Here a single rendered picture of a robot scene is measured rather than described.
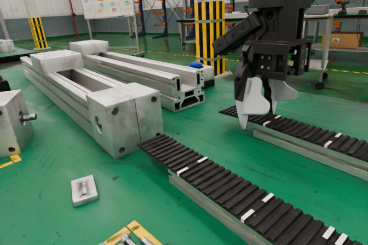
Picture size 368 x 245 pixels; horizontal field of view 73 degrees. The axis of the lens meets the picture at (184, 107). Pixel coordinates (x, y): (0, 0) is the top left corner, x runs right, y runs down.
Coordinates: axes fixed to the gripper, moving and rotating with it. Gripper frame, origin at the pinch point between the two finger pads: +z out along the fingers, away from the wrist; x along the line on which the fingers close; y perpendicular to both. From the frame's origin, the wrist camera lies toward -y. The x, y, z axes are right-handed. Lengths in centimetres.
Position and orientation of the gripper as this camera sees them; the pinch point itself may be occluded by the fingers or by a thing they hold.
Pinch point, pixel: (255, 115)
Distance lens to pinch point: 48.4
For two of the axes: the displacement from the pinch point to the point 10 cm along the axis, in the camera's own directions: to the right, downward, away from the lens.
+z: 0.6, 9.3, 3.6
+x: 7.7, -2.7, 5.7
